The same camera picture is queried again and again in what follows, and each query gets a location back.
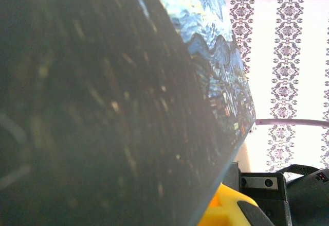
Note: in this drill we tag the starry night painted box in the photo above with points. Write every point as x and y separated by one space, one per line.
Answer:
102 82

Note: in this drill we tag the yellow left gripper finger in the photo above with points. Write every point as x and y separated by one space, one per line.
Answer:
226 210

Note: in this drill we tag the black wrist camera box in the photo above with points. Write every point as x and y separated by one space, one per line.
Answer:
259 182

